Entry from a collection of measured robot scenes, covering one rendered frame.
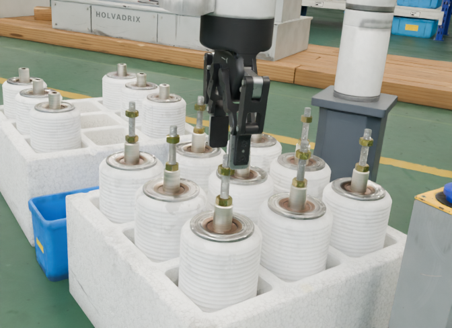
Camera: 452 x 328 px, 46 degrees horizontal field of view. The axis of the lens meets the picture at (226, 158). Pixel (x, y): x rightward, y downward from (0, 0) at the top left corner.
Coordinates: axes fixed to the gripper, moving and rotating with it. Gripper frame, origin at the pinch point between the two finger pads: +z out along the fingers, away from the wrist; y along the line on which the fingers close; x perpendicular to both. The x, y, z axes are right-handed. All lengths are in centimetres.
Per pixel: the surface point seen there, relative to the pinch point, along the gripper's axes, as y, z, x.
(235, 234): -2.5, 9.7, -0.7
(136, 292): 4.1, 20.3, 9.2
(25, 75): 75, 8, 21
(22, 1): 352, 17, 24
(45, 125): 49, 12, 18
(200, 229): -0.6, 9.8, 2.8
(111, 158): 23.4, 9.8, 9.6
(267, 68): 187, 30, -88
